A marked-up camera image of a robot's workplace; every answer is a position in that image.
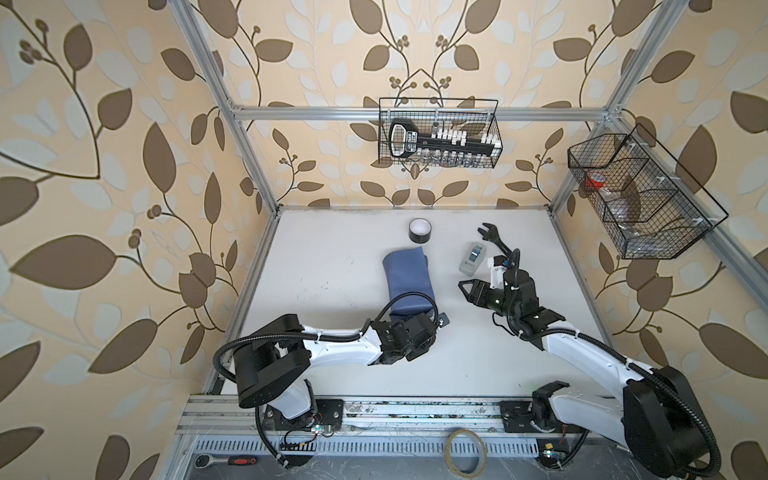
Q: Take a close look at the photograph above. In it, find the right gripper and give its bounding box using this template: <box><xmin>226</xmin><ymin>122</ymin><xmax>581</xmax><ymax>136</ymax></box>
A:
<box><xmin>458</xmin><ymin>277</ymin><xmax>517</xmax><ymax>321</ymax></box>

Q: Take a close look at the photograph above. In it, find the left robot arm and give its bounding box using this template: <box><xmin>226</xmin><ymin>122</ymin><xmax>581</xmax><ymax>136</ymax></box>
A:
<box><xmin>213</xmin><ymin>294</ymin><xmax>449</xmax><ymax>468</ymax></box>

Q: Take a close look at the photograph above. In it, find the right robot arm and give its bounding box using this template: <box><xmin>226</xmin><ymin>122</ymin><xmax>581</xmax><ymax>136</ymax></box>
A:
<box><xmin>458</xmin><ymin>271</ymin><xmax>722</xmax><ymax>478</ymax></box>

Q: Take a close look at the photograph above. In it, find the white tape dispenser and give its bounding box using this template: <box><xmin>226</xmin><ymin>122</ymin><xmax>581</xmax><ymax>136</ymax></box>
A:
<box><xmin>459</xmin><ymin>242</ymin><xmax>486</xmax><ymax>277</ymax></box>

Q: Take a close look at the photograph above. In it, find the black adjustable wrench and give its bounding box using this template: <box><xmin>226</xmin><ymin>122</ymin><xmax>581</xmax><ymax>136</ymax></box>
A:
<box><xmin>478</xmin><ymin>222</ymin><xmax>512</xmax><ymax>257</ymax></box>

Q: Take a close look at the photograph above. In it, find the black tape roll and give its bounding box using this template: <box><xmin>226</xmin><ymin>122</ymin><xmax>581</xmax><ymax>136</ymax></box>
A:
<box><xmin>408</xmin><ymin>218</ymin><xmax>432</xmax><ymax>244</ymax></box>

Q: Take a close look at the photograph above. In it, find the socket set holder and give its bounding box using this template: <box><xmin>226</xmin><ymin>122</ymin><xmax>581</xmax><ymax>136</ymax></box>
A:
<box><xmin>383</xmin><ymin>118</ymin><xmax>503</xmax><ymax>161</ymax></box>

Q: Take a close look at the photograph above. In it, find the red object in basket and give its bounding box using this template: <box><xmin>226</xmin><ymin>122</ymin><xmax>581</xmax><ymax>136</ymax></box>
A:
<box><xmin>584</xmin><ymin>171</ymin><xmax>607</xmax><ymax>191</ymax></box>

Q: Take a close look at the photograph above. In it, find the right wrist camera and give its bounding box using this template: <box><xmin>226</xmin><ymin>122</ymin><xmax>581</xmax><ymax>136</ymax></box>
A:
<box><xmin>487</xmin><ymin>255</ymin><xmax>509</xmax><ymax>290</ymax></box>

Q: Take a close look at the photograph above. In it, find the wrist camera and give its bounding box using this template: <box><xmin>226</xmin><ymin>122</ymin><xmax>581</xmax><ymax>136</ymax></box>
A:
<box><xmin>487</xmin><ymin>255</ymin><xmax>509</xmax><ymax>290</ymax></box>
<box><xmin>436</xmin><ymin>312</ymin><xmax>450</xmax><ymax>329</ymax></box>

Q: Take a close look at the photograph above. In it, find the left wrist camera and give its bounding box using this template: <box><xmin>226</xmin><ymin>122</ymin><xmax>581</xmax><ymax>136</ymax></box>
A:
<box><xmin>436</xmin><ymin>312</ymin><xmax>450</xmax><ymax>329</ymax></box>

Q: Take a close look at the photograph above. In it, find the clear tape ring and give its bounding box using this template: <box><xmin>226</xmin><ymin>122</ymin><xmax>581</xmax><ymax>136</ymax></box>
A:
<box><xmin>443</xmin><ymin>428</ymin><xmax>488</xmax><ymax>479</ymax></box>

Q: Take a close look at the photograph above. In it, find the back wire basket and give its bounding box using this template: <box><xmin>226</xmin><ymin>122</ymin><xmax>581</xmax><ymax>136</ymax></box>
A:
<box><xmin>378</xmin><ymin>96</ymin><xmax>503</xmax><ymax>169</ymax></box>

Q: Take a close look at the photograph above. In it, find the wire basket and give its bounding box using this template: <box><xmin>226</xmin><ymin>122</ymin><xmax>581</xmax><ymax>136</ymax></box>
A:
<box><xmin>568</xmin><ymin>124</ymin><xmax>728</xmax><ymax>260</ymax></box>
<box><xmin>378</xmin><ymin>96</ymin><xmax>503</xmax><ymax>169</ymax></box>

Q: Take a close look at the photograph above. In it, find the right wire basket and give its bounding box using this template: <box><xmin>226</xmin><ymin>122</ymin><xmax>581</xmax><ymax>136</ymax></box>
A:
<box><xmin>568</xmin><ymin>124</ymin><xmax>728</xmax><ymax>260</ymax></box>

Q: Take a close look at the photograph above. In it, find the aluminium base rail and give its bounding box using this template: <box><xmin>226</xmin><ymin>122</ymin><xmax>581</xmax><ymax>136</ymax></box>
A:
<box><xmin>173</xmin><ymin>394</ymin><xmax>625</xmax><ymax>439</ymax></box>

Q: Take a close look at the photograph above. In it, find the red handled ratchet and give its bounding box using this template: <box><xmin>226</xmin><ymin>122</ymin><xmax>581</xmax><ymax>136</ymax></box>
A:
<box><xmin>193</xmin><ymin>454</ymin><xmax>258</xmax><ymax>469</ymax></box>

